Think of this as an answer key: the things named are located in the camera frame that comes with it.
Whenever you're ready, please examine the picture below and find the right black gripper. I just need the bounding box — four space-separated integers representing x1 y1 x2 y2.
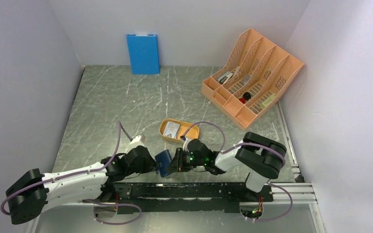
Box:
165 148 206 172

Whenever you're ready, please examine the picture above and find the navy blue card holder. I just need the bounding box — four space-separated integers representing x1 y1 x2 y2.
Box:
155 150 172 178

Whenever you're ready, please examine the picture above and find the orange oval tray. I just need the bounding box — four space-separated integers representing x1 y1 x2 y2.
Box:
159 118 200 143

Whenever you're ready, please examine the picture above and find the silver VIP card stack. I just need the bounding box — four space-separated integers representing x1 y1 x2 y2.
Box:
163 121 180 138

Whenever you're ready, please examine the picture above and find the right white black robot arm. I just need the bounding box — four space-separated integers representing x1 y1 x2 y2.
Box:
165 132 287 201

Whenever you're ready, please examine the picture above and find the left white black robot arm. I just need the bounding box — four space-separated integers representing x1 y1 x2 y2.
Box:
1 146 158 225

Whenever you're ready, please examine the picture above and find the grey stapler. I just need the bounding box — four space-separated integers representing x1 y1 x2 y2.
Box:
217 71 233 84

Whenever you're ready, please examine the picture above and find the red black stamp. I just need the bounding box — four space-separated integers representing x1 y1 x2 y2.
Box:
239 92 252 104

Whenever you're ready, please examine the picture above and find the grey item in organizer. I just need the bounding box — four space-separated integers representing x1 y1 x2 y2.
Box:
241 74 251 85

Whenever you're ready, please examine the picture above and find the green sticky note pad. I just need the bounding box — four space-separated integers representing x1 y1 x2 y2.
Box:
259 93 276 109

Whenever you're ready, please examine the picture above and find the orange desk file organizer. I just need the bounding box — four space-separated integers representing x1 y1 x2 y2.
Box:
201 29 305 130

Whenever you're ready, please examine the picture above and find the blue folder box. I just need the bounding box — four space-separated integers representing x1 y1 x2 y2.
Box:
126 34 160 75

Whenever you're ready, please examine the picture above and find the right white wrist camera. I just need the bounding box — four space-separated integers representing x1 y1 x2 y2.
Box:
180 135 192 151

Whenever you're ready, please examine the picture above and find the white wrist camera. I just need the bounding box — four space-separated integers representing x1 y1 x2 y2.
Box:
130 134 146 146
180 135 192 151

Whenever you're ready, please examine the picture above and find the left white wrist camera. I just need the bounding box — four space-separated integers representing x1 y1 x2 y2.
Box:
130 134 146 146

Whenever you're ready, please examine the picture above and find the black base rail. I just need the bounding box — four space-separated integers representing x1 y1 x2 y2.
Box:
95 182 273 213

